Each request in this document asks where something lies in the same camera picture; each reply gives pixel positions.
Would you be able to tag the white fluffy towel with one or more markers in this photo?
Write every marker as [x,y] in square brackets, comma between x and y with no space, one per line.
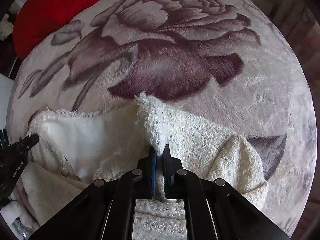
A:
[195,140]

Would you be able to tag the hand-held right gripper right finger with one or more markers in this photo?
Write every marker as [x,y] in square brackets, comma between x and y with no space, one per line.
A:
[165,172]

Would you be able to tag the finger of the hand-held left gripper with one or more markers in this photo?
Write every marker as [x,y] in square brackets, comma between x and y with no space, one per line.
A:
[29,140]
[3,138]

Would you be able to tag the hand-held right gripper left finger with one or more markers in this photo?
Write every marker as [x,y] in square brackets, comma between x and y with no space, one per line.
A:
[153,172]

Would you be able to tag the white wardrobe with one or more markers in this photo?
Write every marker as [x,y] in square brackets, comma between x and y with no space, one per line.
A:
[5,100]

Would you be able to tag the red quilt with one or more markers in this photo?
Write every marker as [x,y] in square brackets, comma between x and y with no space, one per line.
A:
[50,10]

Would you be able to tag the floral plush blanket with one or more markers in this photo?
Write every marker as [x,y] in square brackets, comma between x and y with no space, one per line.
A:
[175,55]

